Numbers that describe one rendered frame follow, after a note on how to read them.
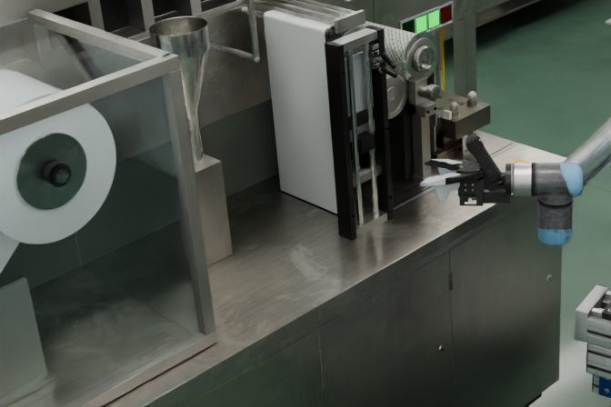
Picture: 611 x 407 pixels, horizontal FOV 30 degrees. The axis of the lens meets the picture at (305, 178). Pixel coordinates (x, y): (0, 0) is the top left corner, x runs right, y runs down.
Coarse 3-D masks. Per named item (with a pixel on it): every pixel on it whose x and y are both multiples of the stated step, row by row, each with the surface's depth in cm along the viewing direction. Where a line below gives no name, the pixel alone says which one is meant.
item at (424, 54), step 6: (420, 48) 315; (426, 48) 315; (432, 48) 317; (414, 54) 315; (420, 54) 314; (426, 54) 316; (432, 54) 317; (414, 60) 315; (420, 60) 315; (426, 60) 317; (432, 60) 318; (414, 66) 316; (420, 66) 315; (420, 72) 317
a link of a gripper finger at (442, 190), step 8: (440, 176) 251; (448, 176) 250; (424, 184) 250; (432, 184) 250; (440, 184) 250; (448, 184) 251; (456, 184) 252; (440, 192) 251; (448, 192) 252; (440, 200) 252
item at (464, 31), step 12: (456, 24) 409; (468, 24) 407; (456, 36) 411; (468, 36) 409; (456, 48) 413; (468, 48) 411; (456, 60) 415; (468, 60) 413; (456, 72) 417; (468, 72) 415; (456, 84) 420; (468, 84) 417
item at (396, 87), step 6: (390, 78) 312; (396, 78) 314; (402, 78) 315; (390, 84) 313; (396, 84) 315; (402, 84) 317; (390, 90) 313; (396, 90) 315; (402, 90) 317; (390, 96) 314; (396, 96) 316; (402, 96) 318; (390, 102) 315; (396, 102) 317; (402, 102) 318; (390, 108) 316; (396, 108) 318; (390, 114) 316
